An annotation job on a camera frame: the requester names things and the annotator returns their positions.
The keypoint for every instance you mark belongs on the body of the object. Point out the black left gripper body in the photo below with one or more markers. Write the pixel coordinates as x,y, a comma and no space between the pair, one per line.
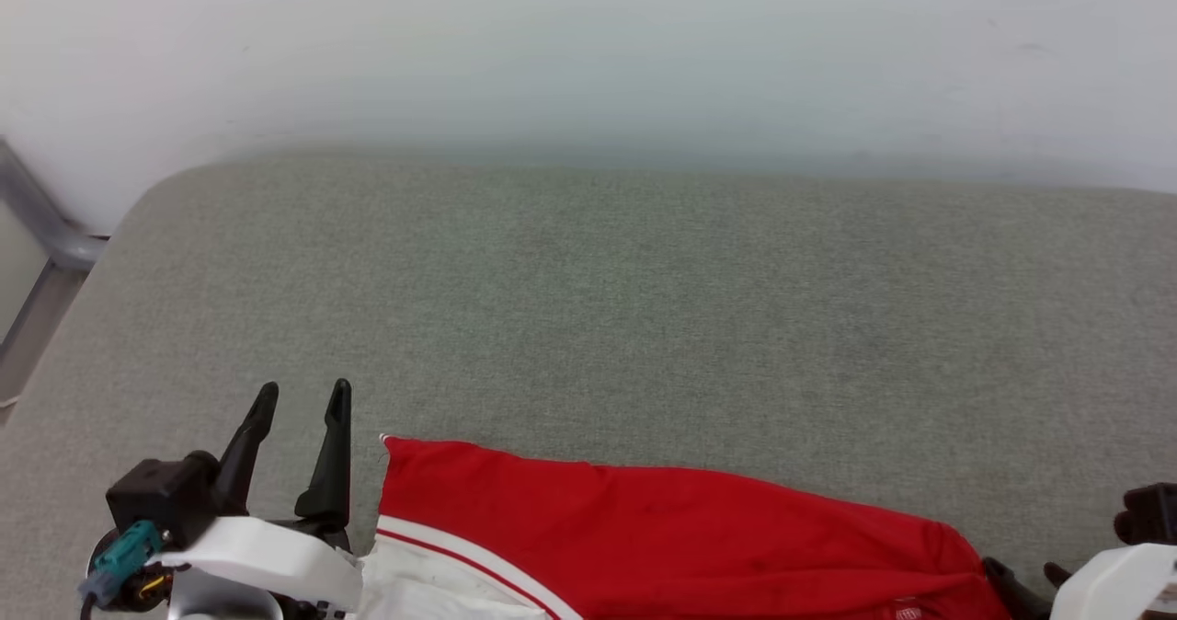
333,533

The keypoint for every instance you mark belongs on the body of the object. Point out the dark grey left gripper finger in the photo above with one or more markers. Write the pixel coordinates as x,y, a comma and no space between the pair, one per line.
333,464
244,454

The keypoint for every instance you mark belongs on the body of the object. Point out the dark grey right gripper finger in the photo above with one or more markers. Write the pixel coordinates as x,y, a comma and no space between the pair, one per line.
1019,600
1057,576

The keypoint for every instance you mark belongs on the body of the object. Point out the red and white garment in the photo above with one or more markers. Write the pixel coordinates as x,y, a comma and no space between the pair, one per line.
662,546

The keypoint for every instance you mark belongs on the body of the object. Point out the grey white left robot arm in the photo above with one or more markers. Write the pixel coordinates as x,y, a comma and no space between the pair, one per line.
216,602

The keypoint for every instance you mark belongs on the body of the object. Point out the grey metal pipe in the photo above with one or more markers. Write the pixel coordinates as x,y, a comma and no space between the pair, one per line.
55,234

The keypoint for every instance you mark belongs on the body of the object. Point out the grey fabric sofa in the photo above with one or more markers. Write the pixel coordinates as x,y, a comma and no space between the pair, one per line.
644,326

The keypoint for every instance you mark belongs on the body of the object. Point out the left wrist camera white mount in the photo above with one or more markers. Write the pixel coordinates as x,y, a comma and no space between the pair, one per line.
267,560

